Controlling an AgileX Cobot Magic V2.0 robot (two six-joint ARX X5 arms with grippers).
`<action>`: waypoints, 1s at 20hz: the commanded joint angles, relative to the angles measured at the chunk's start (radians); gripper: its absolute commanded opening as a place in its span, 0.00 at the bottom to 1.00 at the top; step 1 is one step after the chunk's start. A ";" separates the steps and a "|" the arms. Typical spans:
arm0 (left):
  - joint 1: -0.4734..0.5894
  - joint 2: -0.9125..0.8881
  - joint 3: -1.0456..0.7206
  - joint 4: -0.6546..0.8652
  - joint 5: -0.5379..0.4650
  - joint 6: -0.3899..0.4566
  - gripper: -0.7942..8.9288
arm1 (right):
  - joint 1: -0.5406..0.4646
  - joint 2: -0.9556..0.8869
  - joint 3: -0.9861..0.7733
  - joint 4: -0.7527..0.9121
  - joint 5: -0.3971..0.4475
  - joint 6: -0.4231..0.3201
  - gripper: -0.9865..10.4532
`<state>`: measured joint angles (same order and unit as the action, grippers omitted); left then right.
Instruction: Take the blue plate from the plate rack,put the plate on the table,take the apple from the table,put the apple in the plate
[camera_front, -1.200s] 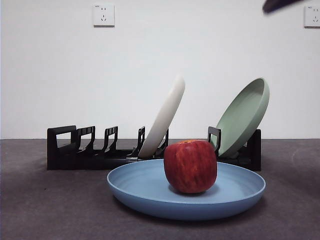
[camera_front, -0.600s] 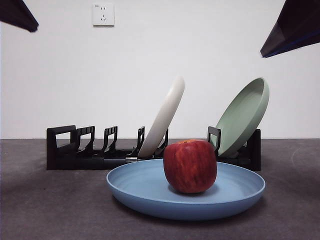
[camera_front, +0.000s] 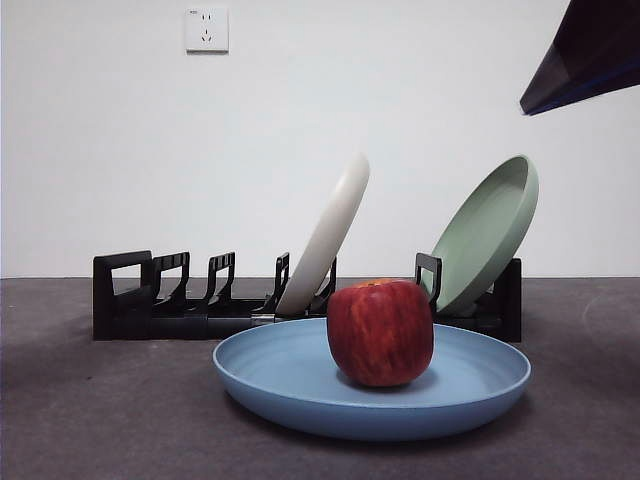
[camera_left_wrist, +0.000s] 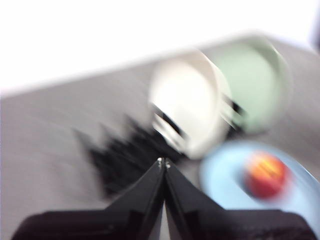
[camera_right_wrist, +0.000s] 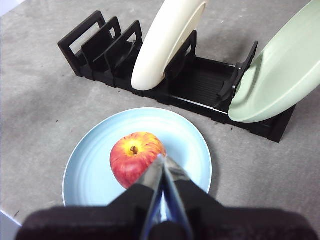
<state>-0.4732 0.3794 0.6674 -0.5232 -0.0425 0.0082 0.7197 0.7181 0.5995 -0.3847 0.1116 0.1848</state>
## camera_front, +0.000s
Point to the light blue plate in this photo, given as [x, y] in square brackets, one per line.
[280, 380]

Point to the pale green plate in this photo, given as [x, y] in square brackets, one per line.
[485, 235]

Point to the red apple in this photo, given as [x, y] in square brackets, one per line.
[380, 335]

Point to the cream white plate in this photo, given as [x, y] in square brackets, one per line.
[330, 235]

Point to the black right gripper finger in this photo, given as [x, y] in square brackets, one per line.
[590, 55]

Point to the white wall socket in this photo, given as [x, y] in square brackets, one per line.
[207, 30]

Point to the black plate rack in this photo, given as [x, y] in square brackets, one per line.
[150, 325]

